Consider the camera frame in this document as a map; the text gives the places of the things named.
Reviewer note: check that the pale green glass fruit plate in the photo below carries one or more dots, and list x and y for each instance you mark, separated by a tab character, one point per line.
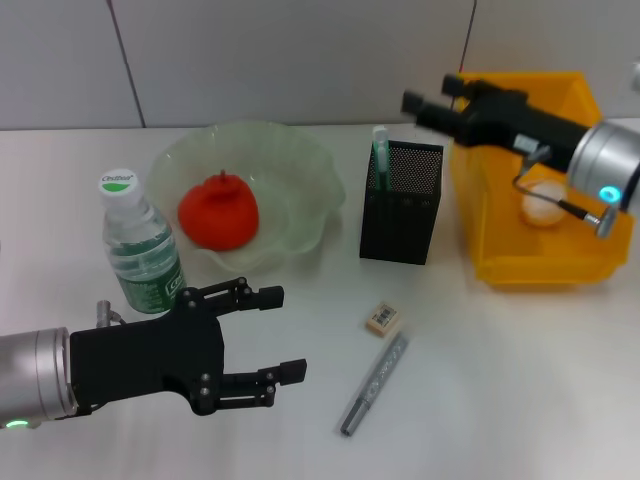
300	190

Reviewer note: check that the grey marker pen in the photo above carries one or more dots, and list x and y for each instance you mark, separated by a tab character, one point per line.
377	382

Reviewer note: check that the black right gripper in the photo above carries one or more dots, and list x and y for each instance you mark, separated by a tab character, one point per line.
510	122

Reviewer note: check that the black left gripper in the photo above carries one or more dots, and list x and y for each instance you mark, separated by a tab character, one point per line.
145	360

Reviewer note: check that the black mesh pen holder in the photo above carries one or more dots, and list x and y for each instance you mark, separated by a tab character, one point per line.
400	230

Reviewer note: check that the white paper ball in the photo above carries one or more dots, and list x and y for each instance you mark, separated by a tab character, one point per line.
540	216

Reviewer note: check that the clear water bottle green label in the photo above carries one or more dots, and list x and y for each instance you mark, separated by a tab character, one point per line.
140	240

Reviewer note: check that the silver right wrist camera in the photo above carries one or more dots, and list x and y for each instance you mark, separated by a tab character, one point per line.
635	75

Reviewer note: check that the yellow plastic bin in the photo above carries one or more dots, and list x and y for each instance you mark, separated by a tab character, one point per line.
500	240

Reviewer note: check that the beige eraser with barcode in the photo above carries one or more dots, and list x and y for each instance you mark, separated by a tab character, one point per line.
383	316

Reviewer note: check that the mint green retractable pen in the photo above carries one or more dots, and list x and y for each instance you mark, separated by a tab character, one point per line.
381	160

